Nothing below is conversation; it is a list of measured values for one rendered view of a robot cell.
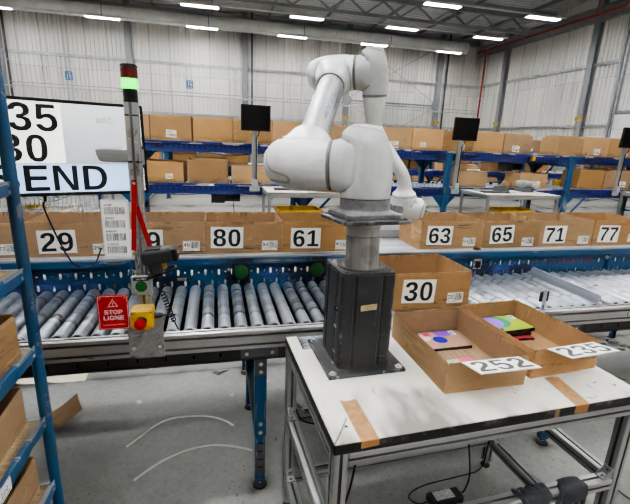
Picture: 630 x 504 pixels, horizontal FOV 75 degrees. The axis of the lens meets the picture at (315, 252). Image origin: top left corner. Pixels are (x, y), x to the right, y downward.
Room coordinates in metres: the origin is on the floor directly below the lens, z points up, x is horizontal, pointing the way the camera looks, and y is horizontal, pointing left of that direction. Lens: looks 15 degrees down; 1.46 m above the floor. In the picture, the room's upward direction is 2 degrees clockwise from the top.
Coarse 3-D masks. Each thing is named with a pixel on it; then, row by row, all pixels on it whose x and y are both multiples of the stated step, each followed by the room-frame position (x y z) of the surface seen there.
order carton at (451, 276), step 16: (384, 256) 1.99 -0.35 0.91; (400, 256) 2.01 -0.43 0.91; (416, 256) 2.03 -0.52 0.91; (432, 256) 2.05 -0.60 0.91; (400, 272) 2.01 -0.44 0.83; (416, 272) 2.03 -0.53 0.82; (432, 272) 1.73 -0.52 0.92; (448, 272) 1.75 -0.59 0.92; (464, 272) 1.77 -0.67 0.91; (400, 288) 1.70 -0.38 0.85; (448, 288) 1.76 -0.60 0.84; (464, 288) 1.78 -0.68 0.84; (400, 304) 1.70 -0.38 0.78; (416, 304) 1.72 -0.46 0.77; (432, 304) 1.74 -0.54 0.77; (448, 304) 1.76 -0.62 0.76; (464, 304) 1.78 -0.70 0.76
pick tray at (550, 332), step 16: (480, 304) 1.57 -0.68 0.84; (496, 304) 1.59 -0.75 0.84; (512, 304) 1.62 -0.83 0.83; (480, 320) 1.42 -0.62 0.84; (528, 320) 1.55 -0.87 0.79; (544, 320) 1.48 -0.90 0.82; (512, 336) 1.27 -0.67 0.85; (544, 336) 1.47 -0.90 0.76; (560, 336) 1.41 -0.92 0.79; (576, 336) 1.35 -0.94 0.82; (592, 336) 1.30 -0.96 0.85; (528, 352) 1.20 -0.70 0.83; (544, 352) 1.19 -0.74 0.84; (544, 368) 1.20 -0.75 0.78; (560, 368) 1.22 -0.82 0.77; (576, 368) 1.24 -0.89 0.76
